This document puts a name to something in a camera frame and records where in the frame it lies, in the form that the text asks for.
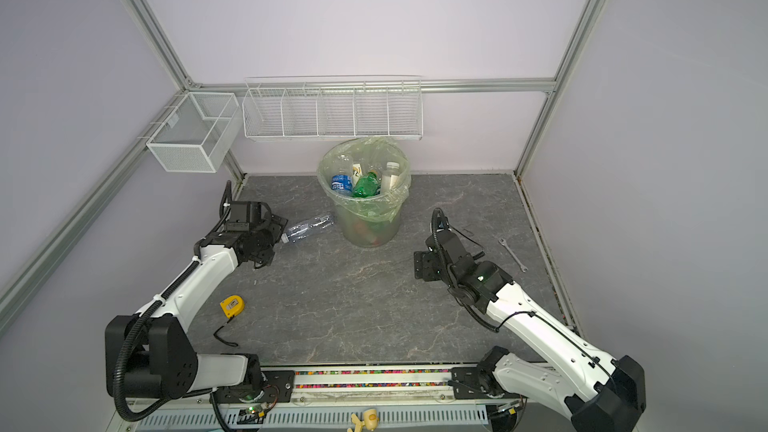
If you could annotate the silver wrench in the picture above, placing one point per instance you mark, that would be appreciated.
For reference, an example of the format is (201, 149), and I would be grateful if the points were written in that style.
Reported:
(523, 268)

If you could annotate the green bottle yellow cap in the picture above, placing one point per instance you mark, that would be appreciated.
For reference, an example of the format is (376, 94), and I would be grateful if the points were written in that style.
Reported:
(367, 186)

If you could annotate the clear bottle blue label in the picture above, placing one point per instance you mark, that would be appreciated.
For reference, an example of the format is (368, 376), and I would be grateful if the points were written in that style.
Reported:
(341, 176)

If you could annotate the white wire wall shelf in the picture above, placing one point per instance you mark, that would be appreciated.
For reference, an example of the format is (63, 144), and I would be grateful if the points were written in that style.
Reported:
(333, 107)

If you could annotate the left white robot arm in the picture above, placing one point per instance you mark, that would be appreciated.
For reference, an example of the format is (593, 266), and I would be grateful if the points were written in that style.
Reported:
(149, 358)

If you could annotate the yellow tape measure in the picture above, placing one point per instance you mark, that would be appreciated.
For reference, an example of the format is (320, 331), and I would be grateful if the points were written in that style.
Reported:
(232, 306)

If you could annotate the white mesh wall basket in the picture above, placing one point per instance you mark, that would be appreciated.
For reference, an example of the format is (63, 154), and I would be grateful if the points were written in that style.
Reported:
(198, 132)

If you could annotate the yellow toy figure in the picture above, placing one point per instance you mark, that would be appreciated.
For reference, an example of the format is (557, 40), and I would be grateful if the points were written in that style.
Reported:
(368, 420)

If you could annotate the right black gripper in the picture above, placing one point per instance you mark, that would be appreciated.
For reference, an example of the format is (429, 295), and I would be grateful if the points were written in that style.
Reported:
(425, 265)

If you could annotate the green-lined mesh waste bin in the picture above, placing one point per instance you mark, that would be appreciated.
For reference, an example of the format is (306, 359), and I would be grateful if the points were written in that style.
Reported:
(368, 222)

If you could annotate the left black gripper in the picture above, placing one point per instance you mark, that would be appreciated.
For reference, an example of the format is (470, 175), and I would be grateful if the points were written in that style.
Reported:
(265, 256)

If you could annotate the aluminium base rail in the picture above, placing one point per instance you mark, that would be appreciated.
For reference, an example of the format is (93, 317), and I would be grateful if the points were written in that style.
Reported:
(384, 385)

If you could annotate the clear bottle green cap small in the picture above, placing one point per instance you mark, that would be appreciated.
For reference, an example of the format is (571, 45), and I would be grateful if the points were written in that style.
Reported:
(356, 173)

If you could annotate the clear bottle dark blue neck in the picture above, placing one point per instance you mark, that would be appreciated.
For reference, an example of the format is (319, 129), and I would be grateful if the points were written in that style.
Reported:
(305, 228)

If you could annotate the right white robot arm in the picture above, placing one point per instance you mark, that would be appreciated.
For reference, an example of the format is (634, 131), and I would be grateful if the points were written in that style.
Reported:
(588, 386)

